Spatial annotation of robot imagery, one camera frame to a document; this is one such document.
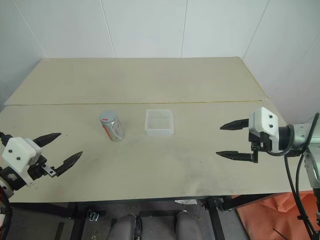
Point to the crumpled white paper scrap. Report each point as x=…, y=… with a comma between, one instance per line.
x=186, y=201

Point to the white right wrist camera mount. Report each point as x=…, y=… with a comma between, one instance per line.
x=263, y=120

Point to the small metal bracket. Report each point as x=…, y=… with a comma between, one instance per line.
x=93, y=216

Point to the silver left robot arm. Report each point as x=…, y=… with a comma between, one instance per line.
x=11, y=180

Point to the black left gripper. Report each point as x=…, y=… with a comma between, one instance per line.
x=37, y=168

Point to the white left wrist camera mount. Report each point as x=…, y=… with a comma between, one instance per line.
x=18, y=156

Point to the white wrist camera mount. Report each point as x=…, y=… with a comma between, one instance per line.
x=18, y=156
x=263, y=120

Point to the silver drink can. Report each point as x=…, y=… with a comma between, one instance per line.
x=113, y=126

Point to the clear plastic container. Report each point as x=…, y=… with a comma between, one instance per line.
x=159, y=123

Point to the orange plastic sheet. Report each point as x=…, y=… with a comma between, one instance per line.
x=270, y=212

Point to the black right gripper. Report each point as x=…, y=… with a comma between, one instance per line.
x=261, y=141

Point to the black table frame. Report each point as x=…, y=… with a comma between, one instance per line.
x=215, y=220

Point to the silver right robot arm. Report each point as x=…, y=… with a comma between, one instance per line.
x=297, y=133

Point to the dark rounded shape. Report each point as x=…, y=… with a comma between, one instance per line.
x=128, y=226
x=187, y=225

